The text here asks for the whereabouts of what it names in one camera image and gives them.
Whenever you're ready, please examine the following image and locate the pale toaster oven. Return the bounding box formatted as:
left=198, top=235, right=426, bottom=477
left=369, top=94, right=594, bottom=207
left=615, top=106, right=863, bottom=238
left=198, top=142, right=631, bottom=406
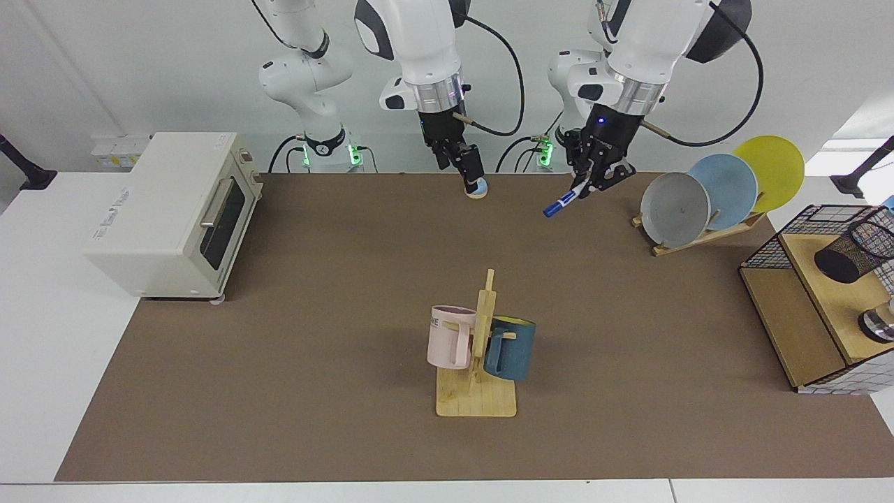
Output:
left=82, top=133, right=264, bottom=306

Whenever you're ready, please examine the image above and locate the brown table cloth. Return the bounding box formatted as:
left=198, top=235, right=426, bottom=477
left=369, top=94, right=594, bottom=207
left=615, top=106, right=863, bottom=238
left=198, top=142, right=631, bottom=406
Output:
left=54, top=173, right=894, bottom=483

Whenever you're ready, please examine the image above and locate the black base cable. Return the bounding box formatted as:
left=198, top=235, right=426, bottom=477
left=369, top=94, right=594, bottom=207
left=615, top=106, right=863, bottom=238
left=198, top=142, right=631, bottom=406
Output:
left=268, top=135, right=308, bottom=173
left=496, top=110, right=566, bottom=173

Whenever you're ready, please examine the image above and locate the wire basket with wooden floor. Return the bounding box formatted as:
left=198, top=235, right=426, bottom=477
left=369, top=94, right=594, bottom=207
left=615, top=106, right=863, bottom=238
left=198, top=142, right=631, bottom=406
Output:
left=739, top=204, right=894, bottom=395

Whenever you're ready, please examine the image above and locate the yellow plate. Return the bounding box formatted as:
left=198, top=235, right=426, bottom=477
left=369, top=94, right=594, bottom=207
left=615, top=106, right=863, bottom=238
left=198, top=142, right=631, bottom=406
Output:
left=733, top=135, right=805, bottom=214

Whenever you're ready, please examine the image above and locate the pink mug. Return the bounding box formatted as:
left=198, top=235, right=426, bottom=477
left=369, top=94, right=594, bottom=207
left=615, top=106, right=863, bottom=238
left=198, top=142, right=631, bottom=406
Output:
left=427, top=305, right=478, bottom=370

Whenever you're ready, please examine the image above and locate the light blue plate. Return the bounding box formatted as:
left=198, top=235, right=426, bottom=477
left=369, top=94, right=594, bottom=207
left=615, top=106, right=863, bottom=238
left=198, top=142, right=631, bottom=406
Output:
left=688, top=154, right=759, bottom=231

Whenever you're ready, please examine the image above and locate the round silver metal thing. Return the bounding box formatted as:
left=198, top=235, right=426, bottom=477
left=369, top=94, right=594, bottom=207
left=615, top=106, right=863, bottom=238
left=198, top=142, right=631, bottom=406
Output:
left=858, top=297, right=894, bottom=343

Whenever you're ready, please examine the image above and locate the white wall socket box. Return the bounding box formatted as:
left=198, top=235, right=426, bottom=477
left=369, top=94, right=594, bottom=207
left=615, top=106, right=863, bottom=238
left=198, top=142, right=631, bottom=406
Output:
left=91, top=136, right=151, bottom=170

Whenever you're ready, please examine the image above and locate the blue and white marker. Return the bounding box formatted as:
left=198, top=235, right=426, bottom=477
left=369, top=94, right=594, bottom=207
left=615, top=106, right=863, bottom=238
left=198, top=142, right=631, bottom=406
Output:
left=543, top=183, right=584, bottom=218

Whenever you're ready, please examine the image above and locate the wooden cup stand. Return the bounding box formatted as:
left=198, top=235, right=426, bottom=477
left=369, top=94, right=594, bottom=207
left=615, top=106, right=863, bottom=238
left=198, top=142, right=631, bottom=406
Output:
left=436, top=268, right=518, bottom=418

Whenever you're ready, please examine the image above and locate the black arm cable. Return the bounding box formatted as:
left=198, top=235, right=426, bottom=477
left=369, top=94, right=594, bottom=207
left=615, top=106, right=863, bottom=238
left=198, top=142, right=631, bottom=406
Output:
left=641, top=0, right=765, bottom=148
left=453, top=15, right=527, bottom=138

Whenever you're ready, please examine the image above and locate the black mesh pen holder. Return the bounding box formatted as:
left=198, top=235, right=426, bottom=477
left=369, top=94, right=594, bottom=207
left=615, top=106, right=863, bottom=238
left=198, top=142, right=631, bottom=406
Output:
left=814, top=217, right=894, bottom=284

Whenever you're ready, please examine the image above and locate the wooden plate rack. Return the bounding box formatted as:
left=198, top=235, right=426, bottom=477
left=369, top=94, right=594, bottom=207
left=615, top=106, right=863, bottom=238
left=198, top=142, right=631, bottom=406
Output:
left=631, top=210, right=767, bottom=257

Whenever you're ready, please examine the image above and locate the grey plate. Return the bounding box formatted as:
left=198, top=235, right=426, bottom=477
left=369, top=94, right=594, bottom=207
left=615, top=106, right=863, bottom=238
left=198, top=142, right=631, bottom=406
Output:
left=640, top=172, right=712, bottom=248

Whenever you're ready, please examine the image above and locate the dark blue mug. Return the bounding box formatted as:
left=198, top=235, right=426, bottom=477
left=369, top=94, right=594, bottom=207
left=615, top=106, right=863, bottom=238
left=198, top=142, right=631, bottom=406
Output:
left=483, top=316, right=537, bottom=382

